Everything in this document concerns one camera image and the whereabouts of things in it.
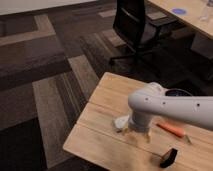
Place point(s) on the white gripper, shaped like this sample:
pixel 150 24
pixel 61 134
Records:
pixel 139 122

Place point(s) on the white eraser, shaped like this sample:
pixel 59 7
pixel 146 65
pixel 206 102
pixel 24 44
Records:
pixel 121 123

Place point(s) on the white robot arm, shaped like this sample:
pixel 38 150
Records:
pixel 154 100

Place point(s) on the black clip tool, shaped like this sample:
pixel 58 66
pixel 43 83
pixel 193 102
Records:
pixel 168 158

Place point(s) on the orange screwdriver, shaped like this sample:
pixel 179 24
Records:
pixel 174 130

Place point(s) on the dark round bowl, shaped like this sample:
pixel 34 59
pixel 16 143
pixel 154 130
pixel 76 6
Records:
pixel 177 92

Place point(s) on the black office chair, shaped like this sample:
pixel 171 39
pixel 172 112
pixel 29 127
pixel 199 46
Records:
pixel 140 33

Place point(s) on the blue round disc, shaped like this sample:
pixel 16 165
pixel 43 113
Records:
pixel 179 11

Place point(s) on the clear glass cup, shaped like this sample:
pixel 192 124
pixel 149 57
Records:
pixel 206 11

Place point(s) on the wooden desk background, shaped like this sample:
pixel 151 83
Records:
pixel 192 17

